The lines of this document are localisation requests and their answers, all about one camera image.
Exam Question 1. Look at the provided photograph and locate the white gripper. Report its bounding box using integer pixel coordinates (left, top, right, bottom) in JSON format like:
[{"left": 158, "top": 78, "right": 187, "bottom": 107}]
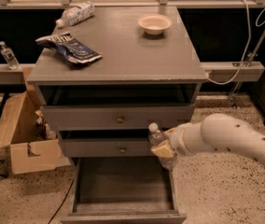
[{"left": 151, "top": 122, "right": 203, "bottom": 158}]

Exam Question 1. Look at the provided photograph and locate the clear plastic water bottle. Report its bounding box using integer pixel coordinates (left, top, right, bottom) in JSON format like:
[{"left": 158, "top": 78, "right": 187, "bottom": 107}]
[{"left": 148, "top": 122, "right": 177, "bottom": 171}]

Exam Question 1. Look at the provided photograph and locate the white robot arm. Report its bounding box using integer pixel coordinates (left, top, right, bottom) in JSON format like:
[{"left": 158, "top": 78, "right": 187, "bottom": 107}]
[{"left": 148, "top": 113, "right": 265, "bottom": 170}]

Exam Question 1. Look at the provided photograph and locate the grey top drawer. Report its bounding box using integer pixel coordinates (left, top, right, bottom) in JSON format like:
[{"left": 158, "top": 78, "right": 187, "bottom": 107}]
[{"left": 42, "top": 84, "right": 194, "bottom": 131}]

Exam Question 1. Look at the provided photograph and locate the grey open bottom drawer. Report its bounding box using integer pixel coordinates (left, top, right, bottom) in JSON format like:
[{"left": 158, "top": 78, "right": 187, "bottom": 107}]
[{"left": 61, "top": 156, "right": 186, "bottom": 224}]

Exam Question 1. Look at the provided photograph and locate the grey wooden drawer cabinet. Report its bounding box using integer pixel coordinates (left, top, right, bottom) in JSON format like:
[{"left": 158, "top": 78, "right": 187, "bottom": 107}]
[{"left": 26, "top": 5, "right": 209, "bottom": 224}]

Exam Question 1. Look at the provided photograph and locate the grey middle drawer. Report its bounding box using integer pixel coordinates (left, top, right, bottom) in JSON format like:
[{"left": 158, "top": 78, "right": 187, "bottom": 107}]
[{"left": 59, "top": 129, "right": 153, "bottom": 158}]

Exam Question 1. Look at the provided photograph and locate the white lying plastic bottle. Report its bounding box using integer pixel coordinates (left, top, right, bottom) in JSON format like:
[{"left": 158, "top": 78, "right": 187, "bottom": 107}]
[{"left": 56, "top": 1, "right": 95, "bottom": 28}]

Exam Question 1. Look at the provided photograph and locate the small water bottle on ledge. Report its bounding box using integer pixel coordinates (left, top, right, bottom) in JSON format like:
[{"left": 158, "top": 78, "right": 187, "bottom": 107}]
[{"left": 0, "top": 41, "right": 20, "bottom": 70}]

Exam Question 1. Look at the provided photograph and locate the white paper bowl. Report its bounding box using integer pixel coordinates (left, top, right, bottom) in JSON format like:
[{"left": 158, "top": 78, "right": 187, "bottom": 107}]
[{"left": 138, "top": 14, "right": 172, "bottom": 35}]

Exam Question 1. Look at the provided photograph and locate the metal tripod stand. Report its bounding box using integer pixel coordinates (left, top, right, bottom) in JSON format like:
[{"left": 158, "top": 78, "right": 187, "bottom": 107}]
[{"left": 227, "top": 0, "right": 265, "bottom": 109}]

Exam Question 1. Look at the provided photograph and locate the blue chip bag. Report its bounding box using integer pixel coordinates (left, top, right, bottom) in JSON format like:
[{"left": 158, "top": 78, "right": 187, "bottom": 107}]
[{"left": 35, "top": 32, "right": 102, "bottom": 64}]

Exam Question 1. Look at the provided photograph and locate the open cardboard box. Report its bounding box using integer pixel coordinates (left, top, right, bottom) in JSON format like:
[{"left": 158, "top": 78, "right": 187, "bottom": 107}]
[{"left": 0, "top": 66, "right": 72, "bottom": 175}]

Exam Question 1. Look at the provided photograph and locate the black floor cable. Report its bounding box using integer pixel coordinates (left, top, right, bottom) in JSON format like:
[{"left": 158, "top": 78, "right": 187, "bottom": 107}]
[{"left": 47, "top": 179, "right": 75, "bottom": 224}]

